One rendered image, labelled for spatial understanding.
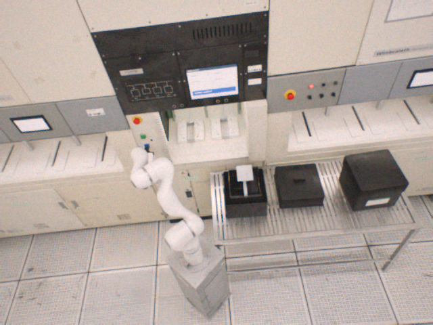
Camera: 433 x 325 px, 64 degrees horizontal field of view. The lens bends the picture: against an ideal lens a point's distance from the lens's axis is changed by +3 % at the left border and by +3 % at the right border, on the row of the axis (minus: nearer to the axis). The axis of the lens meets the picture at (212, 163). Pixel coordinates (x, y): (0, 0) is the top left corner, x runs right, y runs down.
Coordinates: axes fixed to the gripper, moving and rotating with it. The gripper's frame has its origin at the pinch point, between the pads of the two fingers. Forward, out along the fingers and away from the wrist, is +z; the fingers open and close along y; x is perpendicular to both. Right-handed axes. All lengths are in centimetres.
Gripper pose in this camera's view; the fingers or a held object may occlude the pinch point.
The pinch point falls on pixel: (146, 149)
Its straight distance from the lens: 238.6
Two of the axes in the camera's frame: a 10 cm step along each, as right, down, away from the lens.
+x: -1.0, -6.2, -7.8
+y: 9.9, -1.1, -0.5
